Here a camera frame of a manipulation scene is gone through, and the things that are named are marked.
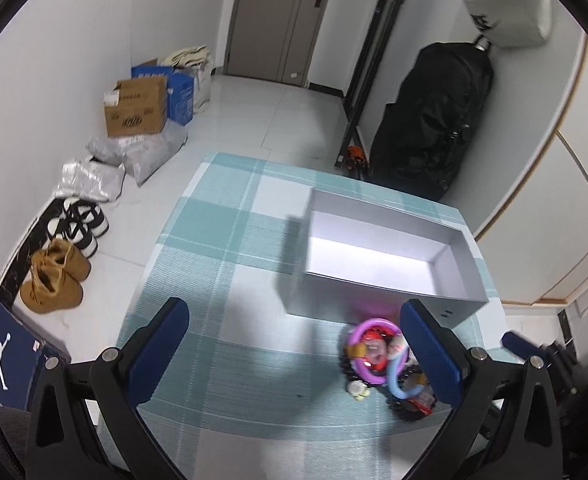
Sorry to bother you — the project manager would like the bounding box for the black spiral hair tie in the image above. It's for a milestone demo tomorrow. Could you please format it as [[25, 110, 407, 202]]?
[[386, 366, 438, 423]]

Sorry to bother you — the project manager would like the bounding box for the blue plastic bracelet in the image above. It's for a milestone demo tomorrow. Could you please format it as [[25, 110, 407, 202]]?
[[386, 349, 426, 401]]

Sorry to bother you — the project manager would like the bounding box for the red round hair clip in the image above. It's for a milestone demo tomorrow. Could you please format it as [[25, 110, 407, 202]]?
[[359, 326, 395, 370]]

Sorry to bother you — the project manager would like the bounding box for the black beaded bracelet with charm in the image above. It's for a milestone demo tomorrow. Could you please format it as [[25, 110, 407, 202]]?
[[341, 343, 375, 403]]

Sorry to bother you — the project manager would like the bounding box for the purple plastic bracelet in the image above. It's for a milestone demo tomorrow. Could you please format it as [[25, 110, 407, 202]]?
[[348, 317, 403, 375]]

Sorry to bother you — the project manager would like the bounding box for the red round badge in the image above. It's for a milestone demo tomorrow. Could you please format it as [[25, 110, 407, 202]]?
[[409, 386, 437, 417]]

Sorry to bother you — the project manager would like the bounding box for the blue Jordan shoe box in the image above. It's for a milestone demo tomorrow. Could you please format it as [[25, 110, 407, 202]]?
[[0, 301, 70, 412]]

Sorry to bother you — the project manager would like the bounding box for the tan boot near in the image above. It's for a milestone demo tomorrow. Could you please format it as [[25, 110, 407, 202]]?
[[19, 263, 83, 314]]

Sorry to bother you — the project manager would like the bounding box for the tan boot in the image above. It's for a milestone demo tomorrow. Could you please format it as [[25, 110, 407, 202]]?
[[31, 238, 91, 282], [19, 263, 83, 314]]

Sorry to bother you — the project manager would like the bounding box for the tan boot far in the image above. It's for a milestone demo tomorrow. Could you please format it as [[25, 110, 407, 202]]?
[[31, 238, 91, 282]]

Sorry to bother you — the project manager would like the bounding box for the teal plaid tablecloth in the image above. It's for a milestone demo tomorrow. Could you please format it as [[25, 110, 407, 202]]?
[[96, 152, 521, 480]]

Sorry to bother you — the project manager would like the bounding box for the black white sneaker near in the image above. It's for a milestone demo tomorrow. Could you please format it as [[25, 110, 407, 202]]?
[[46, 217, 98, 258]]

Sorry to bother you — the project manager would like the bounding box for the grey open cardboard box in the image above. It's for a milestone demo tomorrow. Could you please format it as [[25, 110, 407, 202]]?
[[284, 190, 488, 328]]

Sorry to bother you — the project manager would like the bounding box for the silver plastic mail bag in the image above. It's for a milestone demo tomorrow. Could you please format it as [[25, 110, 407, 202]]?
[[54, 160, 126, 203]]

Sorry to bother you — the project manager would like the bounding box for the black large backpack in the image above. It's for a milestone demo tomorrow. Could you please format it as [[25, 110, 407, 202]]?
[[369, 36, 494, 202]]

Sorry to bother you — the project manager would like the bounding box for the grey plastic mail bag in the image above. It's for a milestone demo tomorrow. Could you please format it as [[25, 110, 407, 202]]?
[[86, 120, 189, 186]]

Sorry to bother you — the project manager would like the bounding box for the orange black tool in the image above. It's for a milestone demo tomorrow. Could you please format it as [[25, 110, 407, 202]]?
[[344, 145, 369, 176]]

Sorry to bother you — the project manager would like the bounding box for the brown cardboard box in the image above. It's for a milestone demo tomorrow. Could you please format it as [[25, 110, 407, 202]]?
[[103, 76, 167, 138]]

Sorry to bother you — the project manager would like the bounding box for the blue cardboard box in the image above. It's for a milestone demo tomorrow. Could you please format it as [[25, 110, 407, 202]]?
[[131, 62, 194, 126]]

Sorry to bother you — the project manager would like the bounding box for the white tote bag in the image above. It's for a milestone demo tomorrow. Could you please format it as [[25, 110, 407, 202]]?
[[463, 0, 553, 48]]

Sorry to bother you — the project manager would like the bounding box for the beige canvas bag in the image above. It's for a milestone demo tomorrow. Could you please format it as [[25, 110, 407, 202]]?
[[160, 46, 215, 114]]

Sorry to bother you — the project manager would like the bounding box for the black metal stand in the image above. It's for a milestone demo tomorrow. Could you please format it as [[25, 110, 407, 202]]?
[[334, 0, 405, 168]]

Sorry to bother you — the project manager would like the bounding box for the grey brown door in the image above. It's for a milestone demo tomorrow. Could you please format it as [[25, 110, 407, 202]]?
[[224, 0, 326, 87]]

